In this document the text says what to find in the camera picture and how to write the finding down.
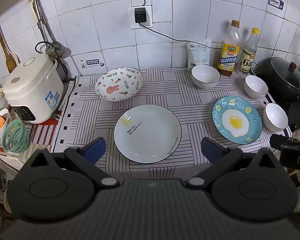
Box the clear vinegar bottle yellow cap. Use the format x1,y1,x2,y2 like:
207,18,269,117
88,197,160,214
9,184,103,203
237,27,260,77

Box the green plastic colander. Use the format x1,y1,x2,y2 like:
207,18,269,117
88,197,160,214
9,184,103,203
2,117,32,153

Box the white cup with orange item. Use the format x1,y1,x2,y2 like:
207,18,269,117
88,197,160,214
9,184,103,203
0,109,12,147

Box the white rice cooker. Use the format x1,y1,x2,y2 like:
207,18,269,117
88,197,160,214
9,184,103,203
2,53,65,124

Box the bunny and carrot print plate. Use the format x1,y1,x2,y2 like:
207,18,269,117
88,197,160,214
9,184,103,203
95,67,143,102

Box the blue fried egg print plate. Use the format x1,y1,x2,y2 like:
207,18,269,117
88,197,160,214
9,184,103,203
212,96,263,145

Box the white bowl with dark rim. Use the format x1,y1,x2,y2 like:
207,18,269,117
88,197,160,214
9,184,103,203
244,75,269,99
191,64,221,89
263,103,288,132

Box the white sun print plate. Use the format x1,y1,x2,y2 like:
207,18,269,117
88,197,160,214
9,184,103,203
114,104,182,164

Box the cream handled hanging utensil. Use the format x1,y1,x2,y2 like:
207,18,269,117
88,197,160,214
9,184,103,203
28,0,41,23

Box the red striped cloth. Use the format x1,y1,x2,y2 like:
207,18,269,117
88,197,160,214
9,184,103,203
22,119,58,146

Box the glass wok lid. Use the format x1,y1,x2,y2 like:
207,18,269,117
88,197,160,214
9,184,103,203
271,57,300,92

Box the black wok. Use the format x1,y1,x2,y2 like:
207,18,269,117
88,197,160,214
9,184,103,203
252,57,300,103

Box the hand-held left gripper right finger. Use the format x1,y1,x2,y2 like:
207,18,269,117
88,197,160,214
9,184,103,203
186,137,280,188

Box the wooden spatula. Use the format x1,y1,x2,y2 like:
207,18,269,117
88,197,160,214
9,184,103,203
0,16,18,73

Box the white wall socket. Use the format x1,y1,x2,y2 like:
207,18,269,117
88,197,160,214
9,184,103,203
128,4,153,30

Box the metal hanging ladle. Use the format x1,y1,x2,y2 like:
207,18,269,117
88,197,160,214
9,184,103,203
34,0,67,57

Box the small white wall sticker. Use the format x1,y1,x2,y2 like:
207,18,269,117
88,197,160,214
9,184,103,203
80,59,106,70

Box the cooking wine bottle yellow label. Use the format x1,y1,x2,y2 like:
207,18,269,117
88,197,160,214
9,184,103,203
217,20,241,77

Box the striped tablecloth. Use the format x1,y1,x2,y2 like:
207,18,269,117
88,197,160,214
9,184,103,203
51,67,293,180

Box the black rice cooker cord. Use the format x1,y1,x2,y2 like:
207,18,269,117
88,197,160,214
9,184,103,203
35,41,71,87

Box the black gas stove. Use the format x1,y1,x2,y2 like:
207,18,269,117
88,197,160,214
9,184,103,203
275,90,300,133

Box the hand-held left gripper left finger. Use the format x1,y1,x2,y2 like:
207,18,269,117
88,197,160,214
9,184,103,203
20,137,117,188

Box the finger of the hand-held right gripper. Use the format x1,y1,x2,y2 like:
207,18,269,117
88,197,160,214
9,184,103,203
269,134,294,151

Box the white plastic seasoning bag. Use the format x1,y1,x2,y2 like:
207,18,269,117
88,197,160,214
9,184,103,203
186,39,212,72

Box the black charger plug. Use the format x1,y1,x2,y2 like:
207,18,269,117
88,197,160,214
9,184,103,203
134,8,146,23

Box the blue bordered wall sticker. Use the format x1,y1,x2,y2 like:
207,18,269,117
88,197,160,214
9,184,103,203
268,0,284,11

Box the black charger cable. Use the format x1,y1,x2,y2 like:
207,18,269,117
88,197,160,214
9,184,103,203
139,22,223,50

